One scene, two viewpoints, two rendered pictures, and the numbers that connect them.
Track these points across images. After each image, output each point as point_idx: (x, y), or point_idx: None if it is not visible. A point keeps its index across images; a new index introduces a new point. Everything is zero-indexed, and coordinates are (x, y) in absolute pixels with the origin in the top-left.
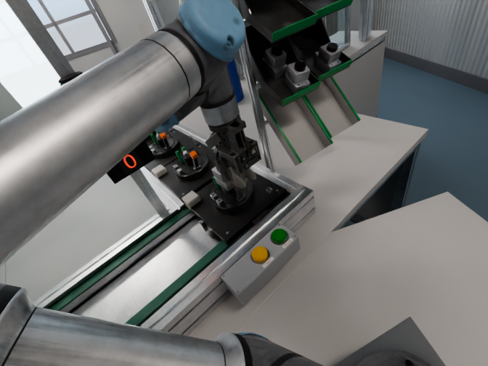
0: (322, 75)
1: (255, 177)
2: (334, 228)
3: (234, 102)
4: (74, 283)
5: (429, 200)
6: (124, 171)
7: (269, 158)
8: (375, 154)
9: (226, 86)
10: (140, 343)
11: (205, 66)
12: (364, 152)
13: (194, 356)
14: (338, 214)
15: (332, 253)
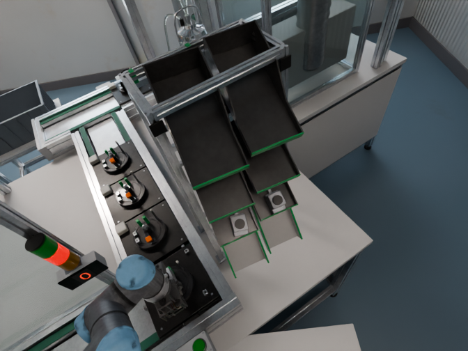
0: (264, 219)
1: (185, 308)
2: (252, 331)
3: (161, 291)
4: (40, 338)
5: (334, 328)
6: (80, 282)
7: (217, 248)
8: (315, 256)
9: (154, 290)
10: None
11: None
12: (308, 250)
13: None
14: (260, 318)
15: None
